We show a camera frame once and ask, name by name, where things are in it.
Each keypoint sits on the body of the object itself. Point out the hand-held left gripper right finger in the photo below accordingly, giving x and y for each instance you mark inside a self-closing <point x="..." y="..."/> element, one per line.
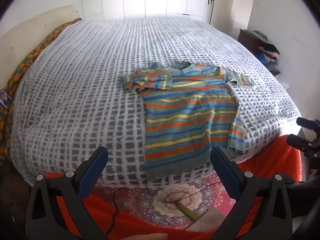
<point x="228" y="177"/>

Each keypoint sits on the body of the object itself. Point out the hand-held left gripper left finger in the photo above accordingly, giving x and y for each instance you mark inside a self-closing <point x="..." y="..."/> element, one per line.
<point x="91" y="177"/>

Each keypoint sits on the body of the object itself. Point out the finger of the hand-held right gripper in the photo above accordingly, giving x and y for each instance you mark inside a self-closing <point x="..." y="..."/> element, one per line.
<point x="300" y="142"/>
<point x="308" y="123"/>

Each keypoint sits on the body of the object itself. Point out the striped knit sweater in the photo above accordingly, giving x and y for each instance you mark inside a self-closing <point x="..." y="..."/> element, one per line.
<point x="180" y="120"/>

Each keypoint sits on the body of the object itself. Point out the pile of clothes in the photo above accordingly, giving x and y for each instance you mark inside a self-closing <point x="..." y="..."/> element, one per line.
<point x="267" y="51"/>

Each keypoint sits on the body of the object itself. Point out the person's left hand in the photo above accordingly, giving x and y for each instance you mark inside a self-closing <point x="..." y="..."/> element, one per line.
<point x="147" y="237"/>

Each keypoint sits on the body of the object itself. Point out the orange fleece blanket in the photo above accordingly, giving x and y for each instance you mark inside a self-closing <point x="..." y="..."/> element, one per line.
<point x="280" y="152"/>

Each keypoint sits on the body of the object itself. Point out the patterned red rug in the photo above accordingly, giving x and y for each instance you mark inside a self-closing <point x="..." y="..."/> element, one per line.
<point x="162" y="202"/>

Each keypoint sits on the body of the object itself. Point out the white grey waffle blanket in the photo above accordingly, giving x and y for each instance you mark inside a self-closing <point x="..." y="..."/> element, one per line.
<point x="82" y="85"/>

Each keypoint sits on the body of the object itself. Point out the brown wooden dresser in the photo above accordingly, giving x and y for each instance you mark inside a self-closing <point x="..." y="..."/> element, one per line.
<point x="246" y="38"/>

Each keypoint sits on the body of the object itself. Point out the small printed card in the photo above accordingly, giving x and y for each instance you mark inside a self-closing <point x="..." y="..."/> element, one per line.
<point x="5" y="98"/>

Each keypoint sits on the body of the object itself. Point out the orange floral bed sheet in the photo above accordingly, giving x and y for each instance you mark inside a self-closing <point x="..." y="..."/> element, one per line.
<point x="27" y="60"/>

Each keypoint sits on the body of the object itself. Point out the cream headboard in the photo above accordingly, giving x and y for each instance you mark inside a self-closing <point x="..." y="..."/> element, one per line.
<point x="27" y="27"/>

